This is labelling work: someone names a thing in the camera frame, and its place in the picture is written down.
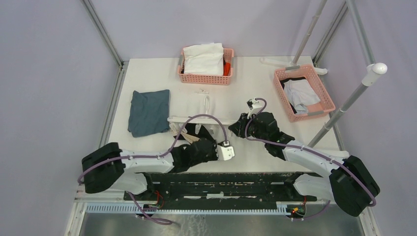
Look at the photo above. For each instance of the pink basket with underwear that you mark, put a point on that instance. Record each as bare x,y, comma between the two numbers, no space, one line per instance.
307,72

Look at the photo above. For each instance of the black underwear beige waistband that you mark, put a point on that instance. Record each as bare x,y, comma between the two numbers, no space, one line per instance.
189,133

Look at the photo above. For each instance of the small white loose clip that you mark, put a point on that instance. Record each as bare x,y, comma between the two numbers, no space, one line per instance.
202,92

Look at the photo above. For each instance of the pink basket with white cloth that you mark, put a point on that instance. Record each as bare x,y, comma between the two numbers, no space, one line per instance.
229,56

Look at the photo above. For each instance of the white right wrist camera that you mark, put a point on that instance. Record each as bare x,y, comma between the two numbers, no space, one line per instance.
254,106

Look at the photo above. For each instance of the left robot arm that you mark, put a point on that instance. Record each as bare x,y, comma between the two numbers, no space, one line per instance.
111,167

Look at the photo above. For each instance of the light grey underwear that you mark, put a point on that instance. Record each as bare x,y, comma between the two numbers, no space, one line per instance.
300,95

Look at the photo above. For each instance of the white crumpled cloth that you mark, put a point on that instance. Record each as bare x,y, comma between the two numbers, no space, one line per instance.
204,59

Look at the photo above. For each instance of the metal drying rack stand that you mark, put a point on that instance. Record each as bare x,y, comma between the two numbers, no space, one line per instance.
374,70

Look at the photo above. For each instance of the white clip hanger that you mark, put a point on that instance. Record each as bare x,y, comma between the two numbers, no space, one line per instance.
200,119

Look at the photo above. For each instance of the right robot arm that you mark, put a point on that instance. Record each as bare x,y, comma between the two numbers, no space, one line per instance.
344,180

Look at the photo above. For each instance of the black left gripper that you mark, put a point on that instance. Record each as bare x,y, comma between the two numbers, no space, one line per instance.
215,155

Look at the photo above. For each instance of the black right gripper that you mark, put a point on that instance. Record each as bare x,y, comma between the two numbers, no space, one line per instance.
237,128

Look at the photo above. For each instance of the folded blue-grey cloth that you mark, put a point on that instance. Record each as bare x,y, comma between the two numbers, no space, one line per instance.
149,112

